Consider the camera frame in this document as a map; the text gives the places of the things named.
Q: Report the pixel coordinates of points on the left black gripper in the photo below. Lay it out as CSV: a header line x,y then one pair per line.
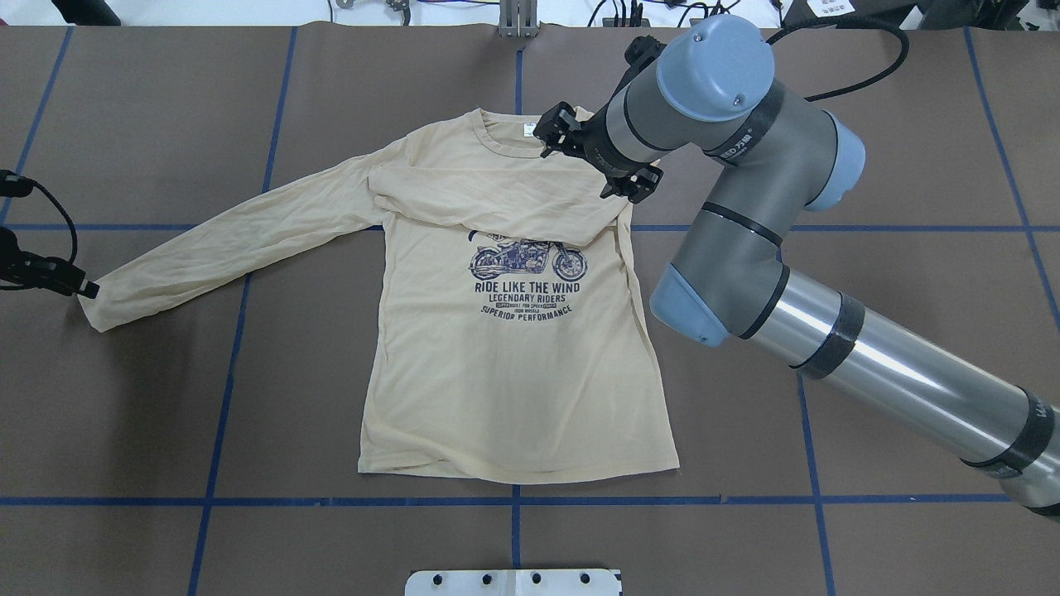
x,y
33,266

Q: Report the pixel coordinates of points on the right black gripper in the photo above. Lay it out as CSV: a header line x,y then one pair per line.
x,y
594,146

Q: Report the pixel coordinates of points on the beige long-sleeve graphic shirt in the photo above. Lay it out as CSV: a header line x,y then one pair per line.
x,y
512,341

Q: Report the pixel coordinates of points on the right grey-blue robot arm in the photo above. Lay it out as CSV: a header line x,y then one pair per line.
x,y
715,88

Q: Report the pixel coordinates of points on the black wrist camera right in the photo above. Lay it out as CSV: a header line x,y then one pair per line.
x,y
641,52

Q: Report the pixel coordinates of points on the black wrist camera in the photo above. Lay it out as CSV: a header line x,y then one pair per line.
x,y
15,186
641,52

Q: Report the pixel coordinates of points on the grey aluminium frame post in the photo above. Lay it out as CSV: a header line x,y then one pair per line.
x,y
518,19

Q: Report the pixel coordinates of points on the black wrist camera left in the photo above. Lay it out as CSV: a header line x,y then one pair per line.
x,y
15,186

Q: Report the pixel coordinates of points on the white metal base plate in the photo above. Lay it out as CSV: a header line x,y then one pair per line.
x,y
593,581

